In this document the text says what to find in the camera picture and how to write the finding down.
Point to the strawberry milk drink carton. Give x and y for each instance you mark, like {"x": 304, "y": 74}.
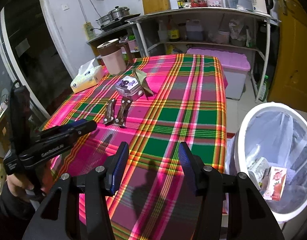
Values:
{"x": 273, "y": 183}

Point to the pink brown lidded jug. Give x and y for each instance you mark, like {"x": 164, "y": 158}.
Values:
{"x": 112, "y": 56}

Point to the grey green paper wrapper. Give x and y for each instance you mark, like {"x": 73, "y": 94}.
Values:
{"x": 141, "y": 78}

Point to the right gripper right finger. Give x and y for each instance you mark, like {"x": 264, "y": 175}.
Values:
{"x": 192, "y": 166}

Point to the wall power strip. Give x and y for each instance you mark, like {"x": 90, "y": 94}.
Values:
{"x": 89, "y": 30}

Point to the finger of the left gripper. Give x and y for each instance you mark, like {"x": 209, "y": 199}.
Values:
{"x": 63, "y": 128}

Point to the metal kitchen shelf counter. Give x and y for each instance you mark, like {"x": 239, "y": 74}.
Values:
{"x": 175, "y": 31}

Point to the person's left hand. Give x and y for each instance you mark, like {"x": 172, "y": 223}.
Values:
{"x": 18, "y": 183}

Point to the brown coffee snack wrapper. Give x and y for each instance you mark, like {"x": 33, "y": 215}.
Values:
{"x": 120, "y": 119}

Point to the blueberry milk drink carton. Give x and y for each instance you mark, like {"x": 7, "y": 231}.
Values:
{"x": 129, "y": 87}

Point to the tissue paper pack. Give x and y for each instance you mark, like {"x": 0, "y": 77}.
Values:
{"x": 89, "y": 75}

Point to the steel steamer pot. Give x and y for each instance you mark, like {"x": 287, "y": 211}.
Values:
{"x": 116, "y": 14}

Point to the pink lidded storage box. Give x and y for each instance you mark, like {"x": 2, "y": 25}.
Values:
{"x": 235, "y": 67}

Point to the clear plastic storage container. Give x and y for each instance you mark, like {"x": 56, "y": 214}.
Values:
{"x": 239, "y": 4}

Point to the white trash bin with liner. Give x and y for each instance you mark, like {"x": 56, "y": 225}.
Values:
{"x": 279, "y": 134}

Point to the plaid pink green tablecloth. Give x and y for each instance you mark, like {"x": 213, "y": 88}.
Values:
{"x": 189, "y": 104}

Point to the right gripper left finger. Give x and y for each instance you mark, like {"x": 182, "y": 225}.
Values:
{"x": 115, "y": 167}

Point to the yellow wooden door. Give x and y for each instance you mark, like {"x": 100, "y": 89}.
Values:
{"x": 289, "y": 85}

